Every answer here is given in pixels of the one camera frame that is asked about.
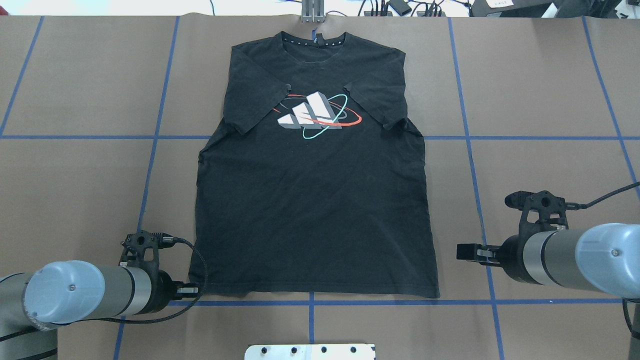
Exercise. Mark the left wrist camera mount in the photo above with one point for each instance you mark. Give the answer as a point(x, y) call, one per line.
point(141, 249)

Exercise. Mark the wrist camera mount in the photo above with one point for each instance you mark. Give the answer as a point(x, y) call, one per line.
point(141, 249)
point(540, 212)

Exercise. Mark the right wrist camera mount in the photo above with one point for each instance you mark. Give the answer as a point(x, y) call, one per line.
point(540, 212)

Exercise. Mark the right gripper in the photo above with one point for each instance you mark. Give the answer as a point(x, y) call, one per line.
point(511, 253)

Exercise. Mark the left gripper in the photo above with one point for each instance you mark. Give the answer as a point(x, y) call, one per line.
point(162, 288)

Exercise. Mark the black graphic t-shirt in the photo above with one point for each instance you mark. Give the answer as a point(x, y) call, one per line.
point(314, 180)

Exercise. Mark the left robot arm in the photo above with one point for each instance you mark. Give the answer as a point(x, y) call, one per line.
point(34, 306)

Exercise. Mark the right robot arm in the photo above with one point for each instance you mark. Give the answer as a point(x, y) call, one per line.
point(604, 258)

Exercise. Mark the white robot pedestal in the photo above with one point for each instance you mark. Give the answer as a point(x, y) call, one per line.
point(323, 351)

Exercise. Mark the aluminium frame post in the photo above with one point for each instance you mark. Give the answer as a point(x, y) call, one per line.
point(313, 11)

